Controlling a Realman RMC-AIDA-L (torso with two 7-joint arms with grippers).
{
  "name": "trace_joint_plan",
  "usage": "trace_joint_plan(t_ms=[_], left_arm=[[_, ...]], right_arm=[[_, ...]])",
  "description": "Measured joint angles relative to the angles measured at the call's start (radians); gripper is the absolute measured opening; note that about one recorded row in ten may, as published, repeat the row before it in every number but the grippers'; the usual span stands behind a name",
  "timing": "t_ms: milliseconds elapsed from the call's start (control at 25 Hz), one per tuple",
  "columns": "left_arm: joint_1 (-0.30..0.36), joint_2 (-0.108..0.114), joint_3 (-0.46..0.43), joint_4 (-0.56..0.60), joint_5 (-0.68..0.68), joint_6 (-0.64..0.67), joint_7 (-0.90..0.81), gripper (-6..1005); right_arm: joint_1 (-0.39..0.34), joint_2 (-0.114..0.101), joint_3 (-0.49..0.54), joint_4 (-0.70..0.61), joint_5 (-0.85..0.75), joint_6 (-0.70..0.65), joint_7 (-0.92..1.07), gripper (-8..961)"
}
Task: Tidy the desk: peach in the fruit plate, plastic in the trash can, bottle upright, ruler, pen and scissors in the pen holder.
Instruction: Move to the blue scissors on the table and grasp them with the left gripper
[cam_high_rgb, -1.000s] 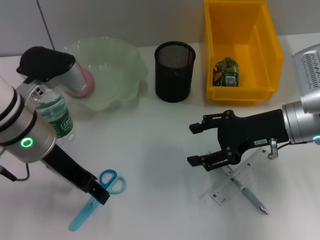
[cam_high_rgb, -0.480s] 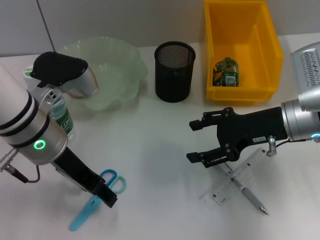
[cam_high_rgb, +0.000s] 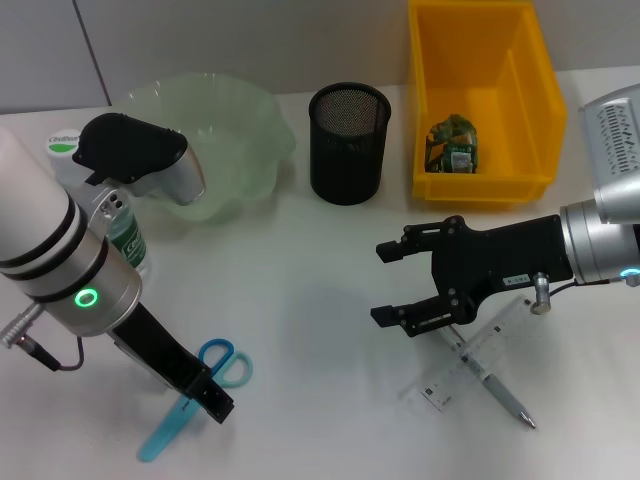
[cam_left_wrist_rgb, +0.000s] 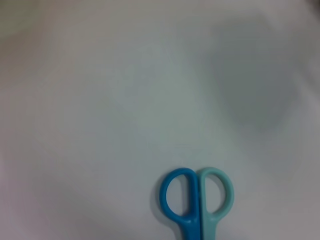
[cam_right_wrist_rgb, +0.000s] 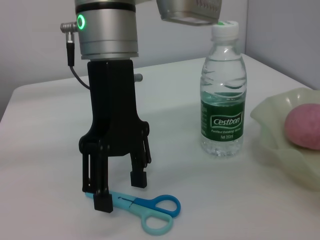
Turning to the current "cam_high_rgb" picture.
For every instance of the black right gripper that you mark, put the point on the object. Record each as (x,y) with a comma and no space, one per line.
(500,260)

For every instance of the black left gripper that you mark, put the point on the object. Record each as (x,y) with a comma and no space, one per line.
(160,350)

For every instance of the blue scissors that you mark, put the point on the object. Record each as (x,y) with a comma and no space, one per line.
(235,370)

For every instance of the green plastic wrapper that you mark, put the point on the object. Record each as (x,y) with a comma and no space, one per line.
(452,150)

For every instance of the clear green-label water bottle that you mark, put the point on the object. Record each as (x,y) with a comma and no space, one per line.
(127,240)

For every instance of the transparent plastic ruler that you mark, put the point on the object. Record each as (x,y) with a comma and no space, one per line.
(490,340)

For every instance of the black mesh pen holder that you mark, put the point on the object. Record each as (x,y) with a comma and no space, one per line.
(345,160)

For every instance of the silver ballpoint pen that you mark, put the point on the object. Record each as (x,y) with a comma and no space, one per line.
(505,395)

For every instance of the pale green glass fruit plate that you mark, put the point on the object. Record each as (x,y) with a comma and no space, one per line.
(240,140)

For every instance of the yellow plastic bin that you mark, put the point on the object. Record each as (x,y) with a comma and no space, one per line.
(475,65)

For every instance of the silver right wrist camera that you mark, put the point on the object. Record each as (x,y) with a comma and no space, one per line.
(615,150)

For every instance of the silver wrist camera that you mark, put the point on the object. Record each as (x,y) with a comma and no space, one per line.
(615,150)
(130,150)

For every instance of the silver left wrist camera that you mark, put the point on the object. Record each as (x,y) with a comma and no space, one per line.
(130,150)

